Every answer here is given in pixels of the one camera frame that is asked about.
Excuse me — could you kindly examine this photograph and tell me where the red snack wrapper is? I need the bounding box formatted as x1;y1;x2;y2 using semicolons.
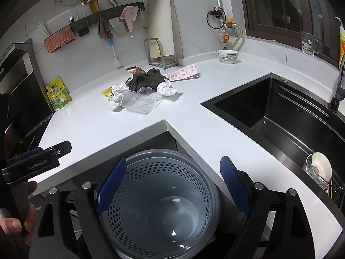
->
125;66;147;77

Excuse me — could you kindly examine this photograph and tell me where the yellow packet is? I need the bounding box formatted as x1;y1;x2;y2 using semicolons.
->
338;25;345;68

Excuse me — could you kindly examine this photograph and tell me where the clear plastic cup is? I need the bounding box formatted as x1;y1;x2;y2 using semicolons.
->
121;86;163;115

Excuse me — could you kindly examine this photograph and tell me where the chrome faucet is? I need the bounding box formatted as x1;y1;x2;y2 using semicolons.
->
329;57;345;111

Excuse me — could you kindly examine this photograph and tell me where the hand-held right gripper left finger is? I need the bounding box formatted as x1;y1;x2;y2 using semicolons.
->
28;156;127;259

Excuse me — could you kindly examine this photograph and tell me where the dark wall hanging rail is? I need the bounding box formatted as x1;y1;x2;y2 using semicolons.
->
70;1;144;31

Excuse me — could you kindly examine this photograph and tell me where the pink dish cloth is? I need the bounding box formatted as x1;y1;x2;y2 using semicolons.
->
120;5;139;32

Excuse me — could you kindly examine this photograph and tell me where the copper wire dish rack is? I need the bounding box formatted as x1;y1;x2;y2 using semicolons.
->
325;178;345;208

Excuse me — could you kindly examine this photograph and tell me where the dark cloth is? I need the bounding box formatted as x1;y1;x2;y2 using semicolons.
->
127;68;165;92

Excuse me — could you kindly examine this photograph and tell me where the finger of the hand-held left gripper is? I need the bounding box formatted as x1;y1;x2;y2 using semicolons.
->
22;141;72;159

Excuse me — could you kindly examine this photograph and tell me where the dark wooden window frame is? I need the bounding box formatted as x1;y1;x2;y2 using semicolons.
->
238;0;345;68

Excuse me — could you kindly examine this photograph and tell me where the metal cutting board rack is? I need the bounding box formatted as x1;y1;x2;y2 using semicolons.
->
144;37;178;68

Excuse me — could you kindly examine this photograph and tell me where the white cutting board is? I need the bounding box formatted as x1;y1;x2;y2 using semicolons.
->
147;0;184;65

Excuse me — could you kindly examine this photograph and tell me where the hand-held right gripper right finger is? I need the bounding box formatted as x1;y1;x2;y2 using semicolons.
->
220;156;316;259

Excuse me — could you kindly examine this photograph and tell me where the orange wavy cleaning cloth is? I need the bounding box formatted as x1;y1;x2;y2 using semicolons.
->
44;25;75;54

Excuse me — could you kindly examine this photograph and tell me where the yellow handled gas valve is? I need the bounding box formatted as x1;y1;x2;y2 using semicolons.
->
224;19;242;30

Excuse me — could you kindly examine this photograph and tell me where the white bottle brush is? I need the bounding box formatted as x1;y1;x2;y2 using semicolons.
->
106;39;122;69

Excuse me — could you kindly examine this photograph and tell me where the green yellow seasoning pouch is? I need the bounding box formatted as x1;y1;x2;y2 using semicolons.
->
46;76;72;112

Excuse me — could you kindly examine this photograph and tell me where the white paper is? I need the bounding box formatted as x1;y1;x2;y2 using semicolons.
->
156;79;179;98
108;82;130;111

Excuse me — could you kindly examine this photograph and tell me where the pink paper sheet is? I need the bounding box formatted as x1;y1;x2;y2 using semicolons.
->
163;63;200;83

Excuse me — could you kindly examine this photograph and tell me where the clear plastic bag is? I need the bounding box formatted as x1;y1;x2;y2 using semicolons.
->
217;49;239;65

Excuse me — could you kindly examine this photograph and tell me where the white bowl in sink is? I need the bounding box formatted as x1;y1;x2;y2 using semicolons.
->
302;152;332;189

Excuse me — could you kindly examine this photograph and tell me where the black cable loop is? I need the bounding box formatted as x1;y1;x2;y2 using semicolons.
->
206;13;225;29

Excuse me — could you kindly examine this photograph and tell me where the brown dish cloth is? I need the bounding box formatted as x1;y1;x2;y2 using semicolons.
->
97;17;114;40

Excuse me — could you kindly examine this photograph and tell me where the black built-in appliance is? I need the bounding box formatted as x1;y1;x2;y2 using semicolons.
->
0;39;53;152

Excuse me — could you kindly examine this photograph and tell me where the glass mug with cartoon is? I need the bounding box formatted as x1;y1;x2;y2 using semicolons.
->
300;31;323;57

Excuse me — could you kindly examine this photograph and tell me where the bundle of white straws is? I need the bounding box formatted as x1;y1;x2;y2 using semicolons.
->
38;22;52;38

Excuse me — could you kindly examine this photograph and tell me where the black gas shutoff device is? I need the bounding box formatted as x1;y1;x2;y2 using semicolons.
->
207;7;224;19

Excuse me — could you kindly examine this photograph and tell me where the person's left hand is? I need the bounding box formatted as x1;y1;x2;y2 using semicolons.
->
0;181;38;246

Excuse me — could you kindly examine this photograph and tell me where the black kitchen sink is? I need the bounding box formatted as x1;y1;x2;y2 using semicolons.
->
200;73;345;213

